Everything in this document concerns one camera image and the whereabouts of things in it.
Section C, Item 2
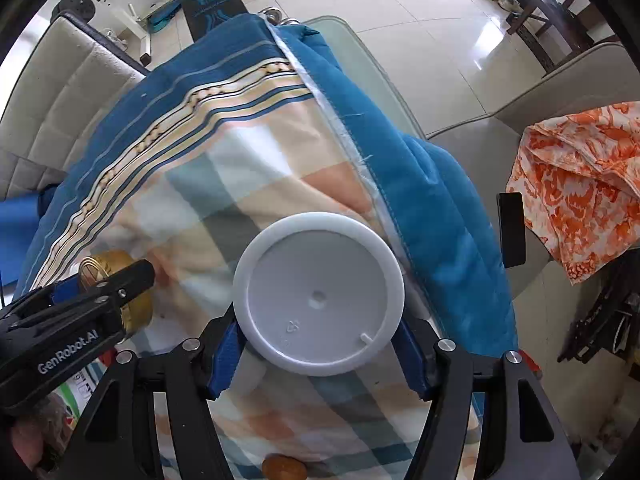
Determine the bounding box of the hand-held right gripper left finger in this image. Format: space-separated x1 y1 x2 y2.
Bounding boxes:
47 305 248 480

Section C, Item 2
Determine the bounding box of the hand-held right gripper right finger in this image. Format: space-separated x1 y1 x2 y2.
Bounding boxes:
394 319 583 480

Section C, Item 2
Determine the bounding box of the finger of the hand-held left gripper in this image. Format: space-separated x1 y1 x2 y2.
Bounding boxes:
75 259 157 317
45 276 91 307

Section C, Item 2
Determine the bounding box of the white round plastic lid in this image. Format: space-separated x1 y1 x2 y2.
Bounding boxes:
232 212 405 377

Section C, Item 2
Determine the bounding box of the person's left hand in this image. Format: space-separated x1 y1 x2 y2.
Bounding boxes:
9 395 76 473

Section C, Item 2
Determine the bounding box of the green and white packet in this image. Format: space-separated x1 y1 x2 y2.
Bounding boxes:
50 355 113 426

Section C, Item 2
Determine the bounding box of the blue mat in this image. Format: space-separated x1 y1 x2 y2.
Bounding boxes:
0 182 63 286

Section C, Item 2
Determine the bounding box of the brown oval object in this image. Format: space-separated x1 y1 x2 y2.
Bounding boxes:
261 454 308 480

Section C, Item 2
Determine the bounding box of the black rectangular phone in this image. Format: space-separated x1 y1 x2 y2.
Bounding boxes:
496 192 527 269

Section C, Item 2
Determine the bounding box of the blue checkered quilt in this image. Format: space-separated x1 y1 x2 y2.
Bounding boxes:
15 12 521 480

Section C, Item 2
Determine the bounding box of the beige padded chair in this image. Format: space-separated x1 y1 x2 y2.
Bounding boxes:
427 42 640 306
0 12 151 203

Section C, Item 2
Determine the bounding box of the orange floral cloth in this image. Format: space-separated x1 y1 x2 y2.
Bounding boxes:
505 101 640 286

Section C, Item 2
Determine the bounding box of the white weight rack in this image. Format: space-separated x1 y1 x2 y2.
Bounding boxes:
75 0 153 67

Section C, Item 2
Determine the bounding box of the teal cloth bag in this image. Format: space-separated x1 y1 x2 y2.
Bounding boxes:
147 0 182 33

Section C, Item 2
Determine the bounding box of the black barbell weight plate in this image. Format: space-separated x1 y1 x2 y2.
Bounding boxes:
51 0 97 25

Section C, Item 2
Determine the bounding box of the black weight bench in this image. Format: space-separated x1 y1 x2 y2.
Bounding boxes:
177 0 251 43

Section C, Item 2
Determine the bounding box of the chrome dumbbell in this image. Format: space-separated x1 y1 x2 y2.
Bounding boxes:
257 6 302 27

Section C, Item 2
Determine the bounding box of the dark wooden chair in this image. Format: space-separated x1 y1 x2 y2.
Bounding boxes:
504 0 597 73

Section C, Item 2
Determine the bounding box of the black folded frame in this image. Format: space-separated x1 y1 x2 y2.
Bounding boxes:
557 255 640 366

